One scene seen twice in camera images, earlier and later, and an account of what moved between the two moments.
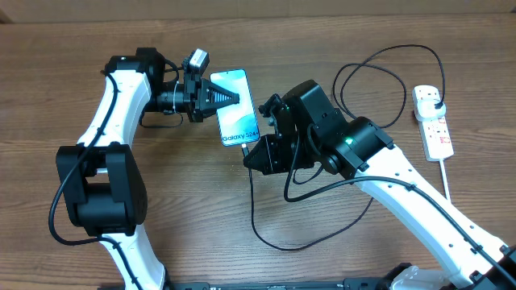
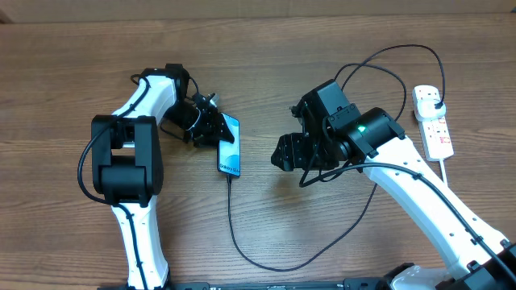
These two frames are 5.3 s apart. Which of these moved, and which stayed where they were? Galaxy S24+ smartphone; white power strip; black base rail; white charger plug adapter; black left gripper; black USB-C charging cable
Moved: black left gripper; black USB-C charging cable; Galaxy S24+ smartphone
Stayed: white power strip; white charger plug adapter; black base rail
